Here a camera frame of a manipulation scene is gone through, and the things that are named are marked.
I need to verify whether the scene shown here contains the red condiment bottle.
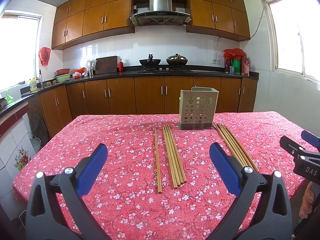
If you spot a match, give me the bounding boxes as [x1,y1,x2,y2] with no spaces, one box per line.
[241,56,250,76]

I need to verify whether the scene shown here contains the red white plastic bag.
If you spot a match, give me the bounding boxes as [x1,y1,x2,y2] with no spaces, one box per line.
[72,68,88,79]

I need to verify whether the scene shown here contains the green container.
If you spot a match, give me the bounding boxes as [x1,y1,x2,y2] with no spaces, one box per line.
[233,59,241,75]

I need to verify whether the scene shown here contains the sink faucet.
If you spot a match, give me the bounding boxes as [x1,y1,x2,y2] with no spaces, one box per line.
[39,69,46,89]

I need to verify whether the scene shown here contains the wire basket on floor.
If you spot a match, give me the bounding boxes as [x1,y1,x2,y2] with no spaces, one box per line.
[30,137,41,153]

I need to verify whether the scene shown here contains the red basin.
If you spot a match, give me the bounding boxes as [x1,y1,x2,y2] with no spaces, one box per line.
[56,68,70,75]

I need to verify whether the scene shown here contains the stainless range hood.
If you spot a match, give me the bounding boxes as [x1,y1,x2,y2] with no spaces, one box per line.
[130,0,191,27]

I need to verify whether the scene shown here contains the yellow detergent bottle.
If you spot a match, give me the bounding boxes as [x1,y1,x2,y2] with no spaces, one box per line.
[29,77,37,92]

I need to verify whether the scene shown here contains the left window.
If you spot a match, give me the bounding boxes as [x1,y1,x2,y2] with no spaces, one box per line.
[1,10,42,90]

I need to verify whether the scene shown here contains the right window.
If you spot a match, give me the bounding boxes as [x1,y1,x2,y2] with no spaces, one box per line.
[264,0,319,86]

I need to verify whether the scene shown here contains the black countertop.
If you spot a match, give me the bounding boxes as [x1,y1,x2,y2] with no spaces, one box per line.
[1,65,243,117]

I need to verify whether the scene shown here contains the black wok with handle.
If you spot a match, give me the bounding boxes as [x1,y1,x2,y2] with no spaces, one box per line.
[139,54,161,70]

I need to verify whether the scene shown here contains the dark wooden cutting board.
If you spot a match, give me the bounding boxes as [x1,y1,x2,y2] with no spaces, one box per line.
[95,56,118,75]

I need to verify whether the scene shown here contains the green basin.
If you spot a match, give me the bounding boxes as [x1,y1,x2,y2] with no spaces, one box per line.
[55,73,71,83]

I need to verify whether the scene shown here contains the red floral tablecloth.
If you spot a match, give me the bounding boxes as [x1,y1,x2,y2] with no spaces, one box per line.
[13,112,319,239]

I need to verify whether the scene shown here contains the wooden cabinets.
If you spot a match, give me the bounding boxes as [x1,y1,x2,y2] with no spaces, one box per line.
[28,76,258,137]
[52,0,250,49]

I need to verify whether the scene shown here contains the window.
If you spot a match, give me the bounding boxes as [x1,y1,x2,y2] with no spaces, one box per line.
[1,10,42,90]
[264,0,319,86]

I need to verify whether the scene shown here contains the person right hand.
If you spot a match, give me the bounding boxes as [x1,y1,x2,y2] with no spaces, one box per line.
[299,182,315,219]

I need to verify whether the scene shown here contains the lower wooden cabinets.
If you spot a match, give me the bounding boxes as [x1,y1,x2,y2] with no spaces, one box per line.
[28,76,258,137]

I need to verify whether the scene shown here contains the single bamboo chopstick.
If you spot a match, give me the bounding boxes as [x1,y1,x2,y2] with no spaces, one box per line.
[154,128,162,193]

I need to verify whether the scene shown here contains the red bag over bottles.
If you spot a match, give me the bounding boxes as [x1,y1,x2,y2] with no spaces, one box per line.
[223,48,246,60]

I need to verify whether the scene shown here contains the upper wooden cabinets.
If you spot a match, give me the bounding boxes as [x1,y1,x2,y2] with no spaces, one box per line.
[52,0,250,49]

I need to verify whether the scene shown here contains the wall power cable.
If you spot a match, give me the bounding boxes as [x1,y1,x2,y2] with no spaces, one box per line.
[212,7,266,63]

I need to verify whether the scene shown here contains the red thermos bottle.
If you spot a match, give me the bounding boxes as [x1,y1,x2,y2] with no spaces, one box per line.
[118,59,124,72]

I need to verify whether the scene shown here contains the green perforated utensil holder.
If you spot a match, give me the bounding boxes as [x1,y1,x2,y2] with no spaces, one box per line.
[178,86,219,130]

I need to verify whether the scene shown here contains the red plastic bag on wall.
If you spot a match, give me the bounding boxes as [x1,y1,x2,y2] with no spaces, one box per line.
[39,47,52,67]

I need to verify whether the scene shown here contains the gas stove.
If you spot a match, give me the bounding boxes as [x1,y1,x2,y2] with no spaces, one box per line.
[137,65,191,73]

